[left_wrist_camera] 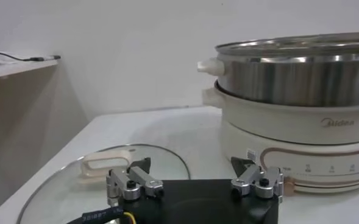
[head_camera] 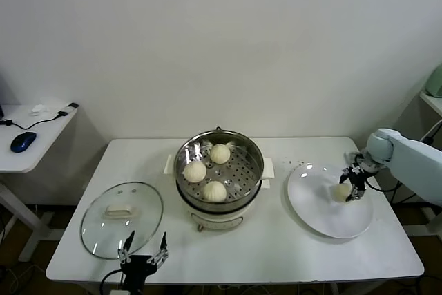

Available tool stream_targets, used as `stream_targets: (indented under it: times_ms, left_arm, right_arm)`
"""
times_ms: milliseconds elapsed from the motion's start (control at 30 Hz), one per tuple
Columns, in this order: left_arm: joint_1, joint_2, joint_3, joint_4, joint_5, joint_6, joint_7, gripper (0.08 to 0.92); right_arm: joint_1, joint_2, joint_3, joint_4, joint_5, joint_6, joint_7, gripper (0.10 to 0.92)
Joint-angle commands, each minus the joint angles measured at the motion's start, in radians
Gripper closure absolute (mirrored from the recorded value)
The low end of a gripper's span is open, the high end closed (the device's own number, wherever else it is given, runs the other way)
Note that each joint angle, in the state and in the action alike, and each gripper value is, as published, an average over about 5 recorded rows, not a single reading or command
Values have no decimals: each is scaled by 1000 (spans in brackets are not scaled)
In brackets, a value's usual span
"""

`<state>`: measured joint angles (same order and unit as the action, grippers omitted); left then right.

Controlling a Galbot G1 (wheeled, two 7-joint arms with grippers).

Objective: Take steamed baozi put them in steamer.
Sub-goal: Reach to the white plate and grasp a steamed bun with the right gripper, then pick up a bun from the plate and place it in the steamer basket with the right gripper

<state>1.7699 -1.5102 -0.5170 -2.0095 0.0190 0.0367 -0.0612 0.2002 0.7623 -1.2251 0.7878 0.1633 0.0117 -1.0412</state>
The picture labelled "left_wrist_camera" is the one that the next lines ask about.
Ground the black cable with adapter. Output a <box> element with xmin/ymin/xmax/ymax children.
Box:
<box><xmin>0</xmin><ymin>51</ymin><xmax>62</xmax><ymax>70</ymax></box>

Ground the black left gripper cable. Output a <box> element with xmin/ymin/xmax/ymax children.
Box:
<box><xmin>66</xmin><ymin>206</ymin><xmax>137</xmax><ymax>224</ymax></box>

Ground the cream electric cooker base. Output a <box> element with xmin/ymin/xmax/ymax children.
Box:
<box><xmin>201</xmin><ymin>80</ymin><xmax>359</xmax><ymax>195</ymax></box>

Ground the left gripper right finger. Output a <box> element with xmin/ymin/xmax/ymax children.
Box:
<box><xmin>230</xmin><ymin>156</ymin><xmax>285</xmax><ymax>204</ymax></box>

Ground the glass pot lid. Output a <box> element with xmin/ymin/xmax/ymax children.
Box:
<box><xmin>16</xmin><ymin>144</ymin><xmax>191</xmax><ymax>224</ymax></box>

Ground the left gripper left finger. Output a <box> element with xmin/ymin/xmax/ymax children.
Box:
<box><xmin>105</xmin><ymin>157</ymin><xmax>165</xmax><ymax>208</ymax></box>

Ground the stainless steel steamer basket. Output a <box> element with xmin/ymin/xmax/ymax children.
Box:
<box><xmin>196</xmin><ymin>32</ymin><xmax>359</xmax><ymax>107</ymax></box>

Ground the white side table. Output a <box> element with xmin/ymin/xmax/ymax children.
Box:
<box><xmin>0</xmin><ymin>59</ymin><xmax>59</xmax><ymax>82</ymax></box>

